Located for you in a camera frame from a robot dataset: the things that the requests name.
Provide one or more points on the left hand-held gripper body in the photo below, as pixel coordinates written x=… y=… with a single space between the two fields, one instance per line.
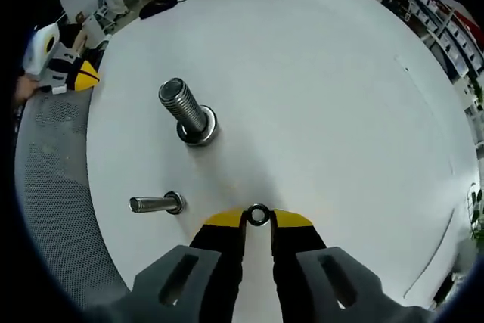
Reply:
x=38 y=50

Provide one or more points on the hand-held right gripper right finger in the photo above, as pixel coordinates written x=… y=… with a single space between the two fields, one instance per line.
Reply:
x=298 y=262

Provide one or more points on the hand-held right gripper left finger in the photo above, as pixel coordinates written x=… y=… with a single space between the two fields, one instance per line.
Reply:
x=219 y=262

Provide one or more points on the small steel washer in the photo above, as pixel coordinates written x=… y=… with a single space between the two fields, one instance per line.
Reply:
x=180 y=204
x=250 y=215

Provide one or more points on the small threaded steel stud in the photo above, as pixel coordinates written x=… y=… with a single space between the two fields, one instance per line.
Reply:
x=147 y=204

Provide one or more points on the large threaded steel stud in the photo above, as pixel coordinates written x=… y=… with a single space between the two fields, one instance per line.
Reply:
x=181 y=107

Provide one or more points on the large steel washer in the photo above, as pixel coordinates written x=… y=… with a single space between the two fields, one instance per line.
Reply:
x=211 y=122
x=200 y=143

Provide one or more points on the person's left hand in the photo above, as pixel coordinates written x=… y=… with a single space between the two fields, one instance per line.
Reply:
x=27 y=88

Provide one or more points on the black bag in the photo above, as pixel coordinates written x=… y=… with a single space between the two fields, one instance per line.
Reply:
x=157 y=8

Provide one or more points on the shelving with white bins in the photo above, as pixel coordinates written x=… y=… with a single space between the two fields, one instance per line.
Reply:
x=453 y=31

